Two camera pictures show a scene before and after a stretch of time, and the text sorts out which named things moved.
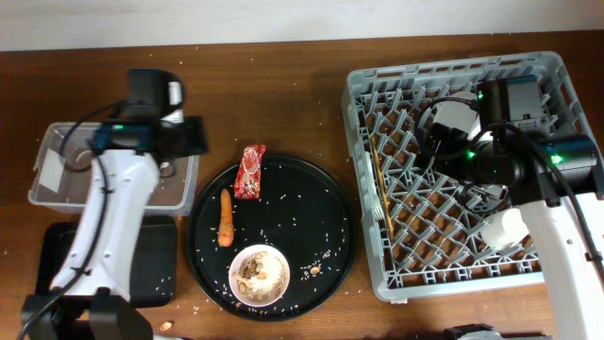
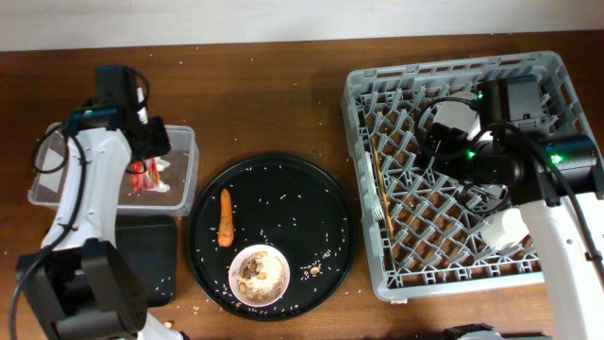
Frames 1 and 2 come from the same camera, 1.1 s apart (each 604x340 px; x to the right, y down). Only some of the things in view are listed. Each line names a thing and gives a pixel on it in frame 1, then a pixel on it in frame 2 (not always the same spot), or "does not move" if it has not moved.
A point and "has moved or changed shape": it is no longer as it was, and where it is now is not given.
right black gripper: [445, 164] does not move
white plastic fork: [371, 188] does not move
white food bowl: [259, 275] does not move
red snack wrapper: [247, 178] has moved or changed shape
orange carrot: [226, 232] does not move
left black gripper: [187, 139] -> [165, 145]
